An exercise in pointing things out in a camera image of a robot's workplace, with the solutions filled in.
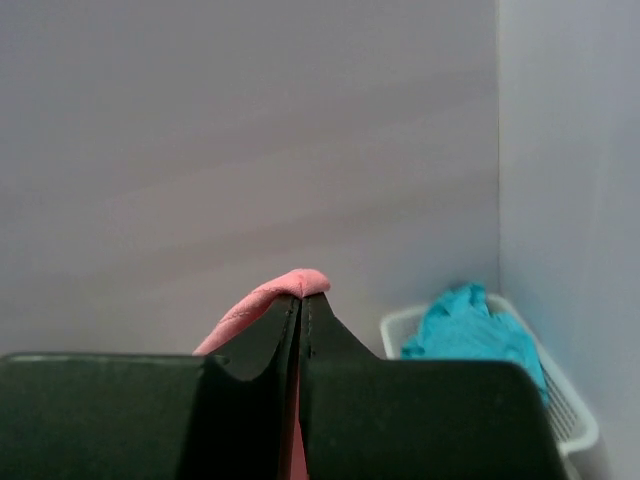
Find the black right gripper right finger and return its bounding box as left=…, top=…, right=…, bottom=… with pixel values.
left=299, top=294, right=567, bottom=480

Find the turquoise crumpled t-shirt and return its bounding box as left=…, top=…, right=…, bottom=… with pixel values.
left=400, top=283, right=550, bottom=405

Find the pink t-shirt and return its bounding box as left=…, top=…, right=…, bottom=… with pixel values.
left=193, top=268, right=331, bottom=480

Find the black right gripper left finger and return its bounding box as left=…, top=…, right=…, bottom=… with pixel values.
left=1, top=296, right=300, bottom=479

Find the white plastic laundry basket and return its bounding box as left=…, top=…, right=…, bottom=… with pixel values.
left=380, top=293, right=599, bottom=458

